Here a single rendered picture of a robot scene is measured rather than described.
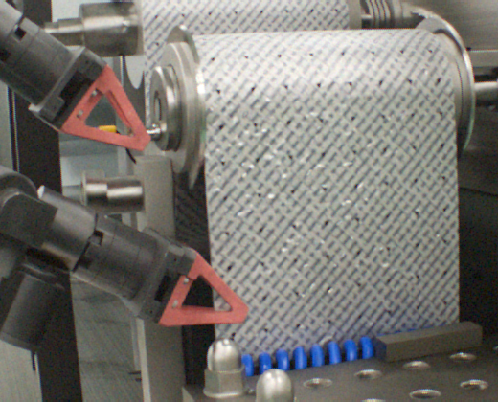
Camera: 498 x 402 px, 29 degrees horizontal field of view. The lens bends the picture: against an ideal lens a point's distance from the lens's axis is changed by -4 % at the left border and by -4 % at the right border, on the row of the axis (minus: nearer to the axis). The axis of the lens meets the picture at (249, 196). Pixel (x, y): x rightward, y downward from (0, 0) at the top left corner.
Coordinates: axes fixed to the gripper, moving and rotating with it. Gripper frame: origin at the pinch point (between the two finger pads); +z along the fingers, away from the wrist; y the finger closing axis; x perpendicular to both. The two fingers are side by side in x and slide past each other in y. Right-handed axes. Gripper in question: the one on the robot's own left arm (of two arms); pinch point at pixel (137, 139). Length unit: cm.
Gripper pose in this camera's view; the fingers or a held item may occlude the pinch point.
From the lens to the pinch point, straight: 85.8
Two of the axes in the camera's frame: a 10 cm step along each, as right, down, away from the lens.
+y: 3.1, 1.1, -9.4
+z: 7.7, 5.6, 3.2
